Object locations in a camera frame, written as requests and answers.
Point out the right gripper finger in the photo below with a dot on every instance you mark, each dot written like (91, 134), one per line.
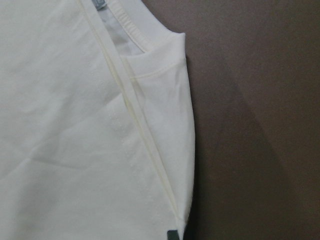
(176, 235)

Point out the cream long-sleeve printed shirt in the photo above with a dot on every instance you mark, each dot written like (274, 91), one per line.
(97, 134)

